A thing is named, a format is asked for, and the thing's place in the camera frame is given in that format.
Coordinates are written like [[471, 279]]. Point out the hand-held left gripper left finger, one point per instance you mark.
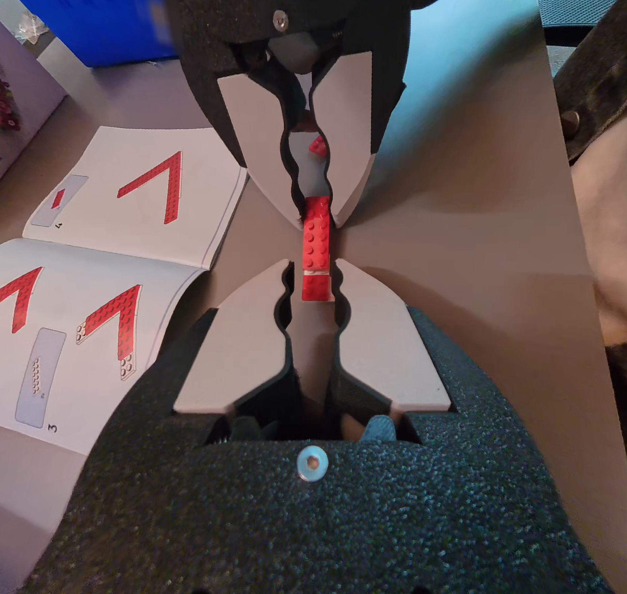
[[240, 349]]

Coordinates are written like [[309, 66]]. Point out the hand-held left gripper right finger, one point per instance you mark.
[[387, 349]]

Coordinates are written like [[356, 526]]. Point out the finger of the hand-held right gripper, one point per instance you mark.
[[350, 128], [254, 128]]

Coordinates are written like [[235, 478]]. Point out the small square white lego plate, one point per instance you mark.
[[318, 273]]

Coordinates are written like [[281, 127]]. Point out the long red lego plate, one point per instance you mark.
[[317, 231]]

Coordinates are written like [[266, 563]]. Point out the blue divided plastic bin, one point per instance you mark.
[[98, 15]]

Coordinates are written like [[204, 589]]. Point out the lego instruction booklet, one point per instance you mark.
[[122, 260]]

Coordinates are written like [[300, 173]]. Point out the yellow white lego box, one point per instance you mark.
[[24, 113]]

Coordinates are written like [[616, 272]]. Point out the clear plastic bag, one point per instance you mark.
[[30, 26]]

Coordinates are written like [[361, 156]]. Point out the person's light trousers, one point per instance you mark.
[[607, 236]]

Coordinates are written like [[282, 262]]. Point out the person's dark jacket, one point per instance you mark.
[[597, 89]]

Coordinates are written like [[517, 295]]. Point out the black mesh office chair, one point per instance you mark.
[[573, 11]]

